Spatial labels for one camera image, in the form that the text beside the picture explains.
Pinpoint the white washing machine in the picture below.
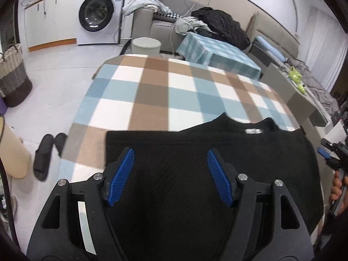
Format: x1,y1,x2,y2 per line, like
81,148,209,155
76,0,128,45

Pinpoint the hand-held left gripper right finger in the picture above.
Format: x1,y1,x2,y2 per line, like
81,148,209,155
207,148,316,261

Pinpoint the round grey stool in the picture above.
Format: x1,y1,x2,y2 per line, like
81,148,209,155
132,37,161,56

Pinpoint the grey throw blanket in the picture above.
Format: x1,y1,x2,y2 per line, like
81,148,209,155
122,0,167,15

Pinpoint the black slipper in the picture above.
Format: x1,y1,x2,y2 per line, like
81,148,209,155
55,133,68,157
33,134,54,181

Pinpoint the plaid blanket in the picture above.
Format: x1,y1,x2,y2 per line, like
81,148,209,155
58,54,305,185

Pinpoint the white base cabinet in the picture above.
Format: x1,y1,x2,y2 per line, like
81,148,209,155
24,0,79,52

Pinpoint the grey sofa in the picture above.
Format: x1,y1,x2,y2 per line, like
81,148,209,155
132,0,302,60

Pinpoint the teal checked cloth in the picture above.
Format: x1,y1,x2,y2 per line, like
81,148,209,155
176,31,263,79

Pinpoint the green toy figure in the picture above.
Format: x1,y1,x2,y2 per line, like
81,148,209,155
288,67,306,94

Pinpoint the person's right hand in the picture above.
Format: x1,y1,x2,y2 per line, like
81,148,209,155
329,170,348,204

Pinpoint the white crumpled garment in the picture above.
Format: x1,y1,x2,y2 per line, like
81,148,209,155
174,16,210,36

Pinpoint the person's right forearm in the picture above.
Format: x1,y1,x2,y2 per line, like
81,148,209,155
317,204,348,253

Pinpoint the black puffy jacket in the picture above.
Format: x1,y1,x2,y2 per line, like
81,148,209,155
191,7,251,51

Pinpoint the grey quilt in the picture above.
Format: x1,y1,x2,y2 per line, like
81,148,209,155
285,58,339,109

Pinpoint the woven laundry basket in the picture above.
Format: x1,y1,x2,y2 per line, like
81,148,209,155
0,43,33,108

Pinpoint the black knit sweater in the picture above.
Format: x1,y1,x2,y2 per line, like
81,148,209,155
105,113,325,261

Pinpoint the light blue pillow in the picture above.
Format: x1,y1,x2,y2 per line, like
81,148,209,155
256,36,289,63

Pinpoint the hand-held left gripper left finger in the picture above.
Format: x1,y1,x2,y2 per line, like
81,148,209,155
26,147,135,261

